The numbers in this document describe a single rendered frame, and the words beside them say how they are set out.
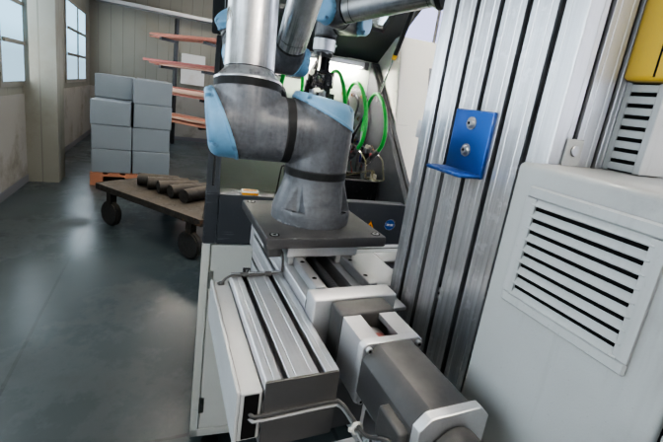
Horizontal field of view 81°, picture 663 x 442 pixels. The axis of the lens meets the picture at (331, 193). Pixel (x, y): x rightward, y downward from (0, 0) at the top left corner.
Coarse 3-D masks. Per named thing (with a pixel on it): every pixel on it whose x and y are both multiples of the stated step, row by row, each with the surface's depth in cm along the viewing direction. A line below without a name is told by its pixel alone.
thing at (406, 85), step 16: (416, 48) 157; (432, 48) 159; (384, 64) 169; (400, 64) 155; (416, 64) 157; (432, 64) 160; (400, 80) 155; (416, 80) 158; (400, 96) 155; (416, 96) 158; (400, 112) 156; (416, 112) 158; (400, 128) 156; (400, 144) 156; (416, 144) 158
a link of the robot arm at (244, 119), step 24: (240, 0) 62; (264, 0) 63; (240, 24) 63; (264, 24) 64; (240, 48) 63; (264, 48) 64; (240, 72) 62; (264, 72) 64; (216, 96) 61; (240, 96) 62; (264, 96) 63; (216, 120) 61; (240, 120) 62; (264, 120) 63; (288, 120) 65; (216, 144) 63; (240, 144) 63; (264, 144) 64
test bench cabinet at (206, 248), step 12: (204, 252) 119; (204, 264) 120; (204, 276) 121; (204, 288) 122; (204, 300) 123; (204, 312) 124; (204, 324) 125; (204, 336) 128; (192, 384) 130; (192, 396) 131; (192, 408) 132; (192, 420) 133; (192, 432) 135; (204, 432) 136; (216, 432) 137
